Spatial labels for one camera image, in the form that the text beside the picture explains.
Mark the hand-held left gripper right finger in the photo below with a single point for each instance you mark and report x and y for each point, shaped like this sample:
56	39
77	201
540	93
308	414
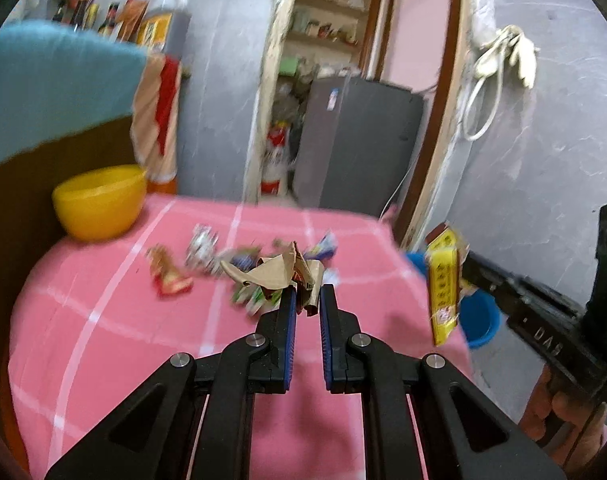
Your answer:
326	335

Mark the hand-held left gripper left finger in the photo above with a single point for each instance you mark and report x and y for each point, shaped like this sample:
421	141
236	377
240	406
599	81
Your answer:
291	330

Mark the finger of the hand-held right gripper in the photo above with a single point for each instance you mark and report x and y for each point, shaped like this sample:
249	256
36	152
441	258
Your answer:
503	285

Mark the blue plastic basin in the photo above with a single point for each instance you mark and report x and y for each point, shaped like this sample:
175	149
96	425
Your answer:
478	320

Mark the yellow snack wrapper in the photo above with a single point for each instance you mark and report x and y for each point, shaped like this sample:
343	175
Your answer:
443	285

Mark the brown paper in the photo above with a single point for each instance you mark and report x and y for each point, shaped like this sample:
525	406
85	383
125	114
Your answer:
268	272

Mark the silver wrapper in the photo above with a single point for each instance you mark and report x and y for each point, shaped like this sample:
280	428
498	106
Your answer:
202	250

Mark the person's right hand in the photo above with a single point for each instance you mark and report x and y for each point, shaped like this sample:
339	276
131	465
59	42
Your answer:
568	410

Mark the green wrapper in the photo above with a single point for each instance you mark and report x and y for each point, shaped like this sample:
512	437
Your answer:
248	300

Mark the small dark blue wrapper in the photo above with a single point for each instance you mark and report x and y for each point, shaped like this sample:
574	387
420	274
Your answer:
243	260

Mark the blue purple wrapper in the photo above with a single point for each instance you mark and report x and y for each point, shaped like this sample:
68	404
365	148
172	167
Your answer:
321	250

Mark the red snack wrapper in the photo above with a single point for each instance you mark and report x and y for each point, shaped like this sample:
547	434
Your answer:
166	275

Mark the pink checked tablecloth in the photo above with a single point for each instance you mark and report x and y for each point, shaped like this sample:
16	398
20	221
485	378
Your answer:
133	350

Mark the red and white sack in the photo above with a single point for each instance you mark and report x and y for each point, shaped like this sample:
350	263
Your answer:
275	160

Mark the grey refrigerator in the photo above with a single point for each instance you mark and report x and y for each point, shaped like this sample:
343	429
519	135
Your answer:
353	145

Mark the orange table skirt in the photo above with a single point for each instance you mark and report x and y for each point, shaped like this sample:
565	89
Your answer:
163	186

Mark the white gloves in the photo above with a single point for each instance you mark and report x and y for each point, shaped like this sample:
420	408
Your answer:
526	60

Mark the yellow plastic bowl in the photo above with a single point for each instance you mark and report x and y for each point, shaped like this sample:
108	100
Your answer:
98	205

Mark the brown wooden cabinet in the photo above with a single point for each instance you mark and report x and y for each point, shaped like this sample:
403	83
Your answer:
18	210

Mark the large cooking oil bottle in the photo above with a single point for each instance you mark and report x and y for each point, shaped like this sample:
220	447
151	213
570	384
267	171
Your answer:
166	20

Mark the teal cloth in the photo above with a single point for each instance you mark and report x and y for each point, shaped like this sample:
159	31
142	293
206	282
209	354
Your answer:
53	90

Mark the dark sauce bottle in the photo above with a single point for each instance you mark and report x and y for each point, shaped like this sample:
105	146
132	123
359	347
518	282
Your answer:
109	22

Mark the wooden door frame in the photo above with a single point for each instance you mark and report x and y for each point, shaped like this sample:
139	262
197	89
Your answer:
268	85

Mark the wooden wall shelf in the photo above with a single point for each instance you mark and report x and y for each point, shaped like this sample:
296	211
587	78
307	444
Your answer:
328	20

